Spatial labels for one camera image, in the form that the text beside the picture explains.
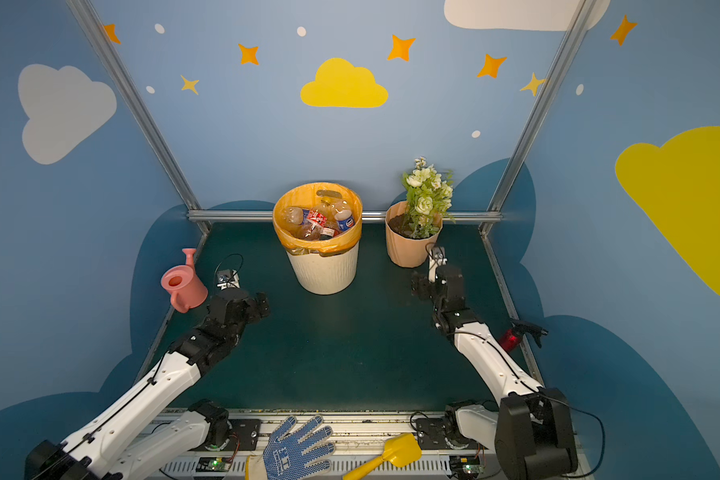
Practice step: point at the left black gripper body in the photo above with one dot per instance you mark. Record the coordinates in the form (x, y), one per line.
(256, 303)

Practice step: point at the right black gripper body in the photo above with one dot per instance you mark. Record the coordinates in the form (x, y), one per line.
(428, 285)

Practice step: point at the Pepsi bottle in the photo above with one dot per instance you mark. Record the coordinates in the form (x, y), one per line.
(343, 215)
(293, 218)

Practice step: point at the red label yellow cap bottle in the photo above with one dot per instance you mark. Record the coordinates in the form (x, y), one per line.
(314, 217)

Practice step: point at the red label cola bottle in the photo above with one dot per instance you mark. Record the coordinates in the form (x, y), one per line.
(327, 233)

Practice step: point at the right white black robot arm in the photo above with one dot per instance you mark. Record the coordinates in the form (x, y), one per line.
(532, 433)

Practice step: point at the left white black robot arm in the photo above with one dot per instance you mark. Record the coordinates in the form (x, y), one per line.
(108, 447)

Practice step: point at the white ribbed waste bin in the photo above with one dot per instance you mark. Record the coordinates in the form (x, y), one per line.
(324, 267)

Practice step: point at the orange bin liner bag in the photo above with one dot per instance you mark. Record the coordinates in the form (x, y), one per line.
(317, 195)

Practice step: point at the pink watering can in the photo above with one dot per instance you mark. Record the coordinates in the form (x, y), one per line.
(182, 283)

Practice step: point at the peach ribbed flower pot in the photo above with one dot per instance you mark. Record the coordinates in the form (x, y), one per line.
(406, 252)

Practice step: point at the red black clamp tool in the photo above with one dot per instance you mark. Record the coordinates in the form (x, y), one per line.
(519, 329)

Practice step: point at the artificial white flower plant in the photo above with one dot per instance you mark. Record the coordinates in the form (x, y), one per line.
(429, 196)

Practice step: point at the left controller board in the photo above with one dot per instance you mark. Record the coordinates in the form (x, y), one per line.
(213, 465)

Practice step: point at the controller board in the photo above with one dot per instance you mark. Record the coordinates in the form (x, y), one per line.
(465, 468)
(213, 465)

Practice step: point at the blue dotted work glove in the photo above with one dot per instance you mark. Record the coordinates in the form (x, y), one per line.
(298, 451)

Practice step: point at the yellow toy shovel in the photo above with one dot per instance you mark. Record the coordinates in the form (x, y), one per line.
(400, 451)

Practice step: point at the right controller board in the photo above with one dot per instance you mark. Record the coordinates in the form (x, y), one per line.
(465, 468)

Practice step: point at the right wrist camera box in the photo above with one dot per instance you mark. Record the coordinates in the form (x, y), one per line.
(436, 258)

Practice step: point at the aluminium frame rear bar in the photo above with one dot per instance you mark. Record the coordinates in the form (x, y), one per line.
(227, 216)

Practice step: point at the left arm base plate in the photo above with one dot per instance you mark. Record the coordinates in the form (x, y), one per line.
(236, 434)

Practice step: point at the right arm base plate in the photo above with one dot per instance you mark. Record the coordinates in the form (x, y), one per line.
(438, 433)

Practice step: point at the aluminium frame left post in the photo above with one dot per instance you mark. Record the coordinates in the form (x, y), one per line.
(89, 22)

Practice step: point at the aluminium frame post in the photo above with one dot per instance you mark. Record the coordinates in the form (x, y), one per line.
(89, 22)
(561, 63)

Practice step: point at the aluminium frame right post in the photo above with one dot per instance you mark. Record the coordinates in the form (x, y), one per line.
(561, 63)

